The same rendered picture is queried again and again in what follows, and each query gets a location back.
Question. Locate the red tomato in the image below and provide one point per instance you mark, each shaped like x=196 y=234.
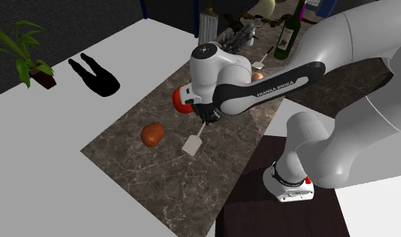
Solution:
x=179 y=101

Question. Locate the brown potato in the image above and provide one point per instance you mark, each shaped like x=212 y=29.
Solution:
x=152 y=134

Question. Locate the green wine bottle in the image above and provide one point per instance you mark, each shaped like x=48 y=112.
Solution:
x=285 y=39

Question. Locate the pale yellow round object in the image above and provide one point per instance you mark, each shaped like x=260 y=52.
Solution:
x=266 y=8

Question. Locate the orange round fruit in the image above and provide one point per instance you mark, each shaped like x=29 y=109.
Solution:
x=257 y=77

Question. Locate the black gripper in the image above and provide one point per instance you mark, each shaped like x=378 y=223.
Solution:
x=207 y=113

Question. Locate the black forked object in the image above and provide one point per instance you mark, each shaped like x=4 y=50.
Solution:
x=100 y=80

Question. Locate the green potted plant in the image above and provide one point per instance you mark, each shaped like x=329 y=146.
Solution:
x=25 y=65

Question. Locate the dark robot stand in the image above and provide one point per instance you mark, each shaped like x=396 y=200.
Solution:
x=253 y=197

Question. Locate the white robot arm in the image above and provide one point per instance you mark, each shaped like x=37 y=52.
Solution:
x=351 y=108

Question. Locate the white ribbed bottle brown top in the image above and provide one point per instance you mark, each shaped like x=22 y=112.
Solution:
x=207 y=28

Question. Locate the brown twisted branch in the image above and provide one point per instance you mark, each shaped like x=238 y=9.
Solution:
x=269 y=21

